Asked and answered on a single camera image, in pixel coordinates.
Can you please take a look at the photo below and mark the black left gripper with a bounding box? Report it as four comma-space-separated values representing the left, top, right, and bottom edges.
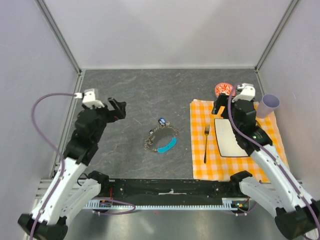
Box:
82, 97, 126, 143

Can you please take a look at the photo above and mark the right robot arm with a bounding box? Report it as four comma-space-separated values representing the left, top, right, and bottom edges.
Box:
212, 93, 320, 240

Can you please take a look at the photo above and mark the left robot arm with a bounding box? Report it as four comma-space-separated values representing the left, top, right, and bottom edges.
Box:
18, 97, 127, 240

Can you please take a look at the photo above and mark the red patterned bowl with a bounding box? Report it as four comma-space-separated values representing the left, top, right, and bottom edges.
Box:
214, 82, 233, 98

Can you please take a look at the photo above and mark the gold fork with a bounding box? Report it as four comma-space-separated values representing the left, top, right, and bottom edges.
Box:
203, 124, 210, 164

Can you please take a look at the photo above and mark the white square plate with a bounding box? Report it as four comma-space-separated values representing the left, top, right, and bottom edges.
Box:
214, 118, 248, 158

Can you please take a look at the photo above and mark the lilac plastic cup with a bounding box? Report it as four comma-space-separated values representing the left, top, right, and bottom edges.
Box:
256, 94, 280, 119

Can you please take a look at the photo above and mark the orange checkered cloth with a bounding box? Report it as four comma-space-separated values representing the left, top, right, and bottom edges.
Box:
189, 98, 291, 183

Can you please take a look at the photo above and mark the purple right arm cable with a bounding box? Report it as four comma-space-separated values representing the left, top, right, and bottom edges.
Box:
226, 83, 320, 240

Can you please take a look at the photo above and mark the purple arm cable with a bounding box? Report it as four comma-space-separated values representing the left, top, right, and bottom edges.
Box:
226, 83, 320, 240
29, 92, 137, 240

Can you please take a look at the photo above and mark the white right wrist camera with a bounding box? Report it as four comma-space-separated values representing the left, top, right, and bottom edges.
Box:
231, 83, 256, 103

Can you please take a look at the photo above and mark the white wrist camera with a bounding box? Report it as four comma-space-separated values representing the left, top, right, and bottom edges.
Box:
231, 83, 256, 103
74, 88, 105, 109

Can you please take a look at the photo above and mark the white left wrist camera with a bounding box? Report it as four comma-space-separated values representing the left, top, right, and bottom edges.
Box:
74, 88, 105, 109

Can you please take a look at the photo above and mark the blue plastic keyring handle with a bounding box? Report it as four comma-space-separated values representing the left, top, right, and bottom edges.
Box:
157, 137, 177, 154

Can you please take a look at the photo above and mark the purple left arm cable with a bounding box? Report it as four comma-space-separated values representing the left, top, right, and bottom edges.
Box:
29, 92, 137, 240

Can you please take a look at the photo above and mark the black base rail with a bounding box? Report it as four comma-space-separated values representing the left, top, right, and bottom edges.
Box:
98, 178, 247, 207

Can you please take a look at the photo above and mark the light blue cable duct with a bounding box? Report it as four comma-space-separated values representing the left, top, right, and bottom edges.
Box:
83, 199, 240, 211

